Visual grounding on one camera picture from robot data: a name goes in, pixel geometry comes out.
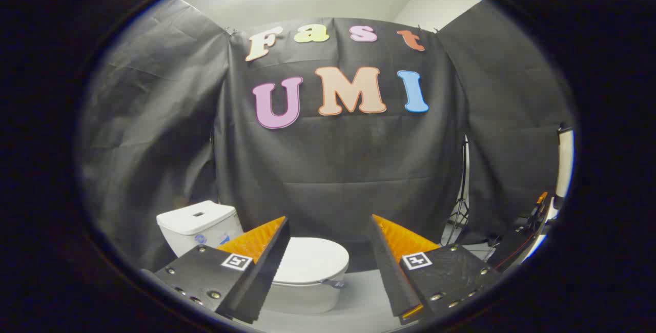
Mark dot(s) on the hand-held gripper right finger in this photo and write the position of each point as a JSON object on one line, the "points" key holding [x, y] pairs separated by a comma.
{"points": [[389, 271]]}

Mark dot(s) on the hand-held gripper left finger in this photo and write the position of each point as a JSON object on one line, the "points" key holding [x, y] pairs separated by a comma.
{"points": [[256, 276]]}

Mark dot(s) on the white toilet lid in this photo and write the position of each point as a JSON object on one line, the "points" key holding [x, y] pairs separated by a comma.
{"points": [[318, 258]]}

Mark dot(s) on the white toilet body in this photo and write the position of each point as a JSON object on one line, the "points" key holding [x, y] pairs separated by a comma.
{"points": [[197, 220]]}

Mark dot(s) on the black backdrop cloth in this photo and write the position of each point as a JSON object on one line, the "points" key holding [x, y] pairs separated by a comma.
{"points": [[338, 169]]}

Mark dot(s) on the black tripod stand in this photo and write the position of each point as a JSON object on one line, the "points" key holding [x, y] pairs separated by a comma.
{"points": [[465, 179]]}

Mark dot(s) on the black device with orange part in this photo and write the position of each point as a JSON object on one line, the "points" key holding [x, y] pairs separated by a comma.
{"points": [[517, 246]]}

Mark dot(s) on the white panel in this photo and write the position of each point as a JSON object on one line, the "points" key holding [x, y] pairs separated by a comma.
{"points": [[565, 164]]}

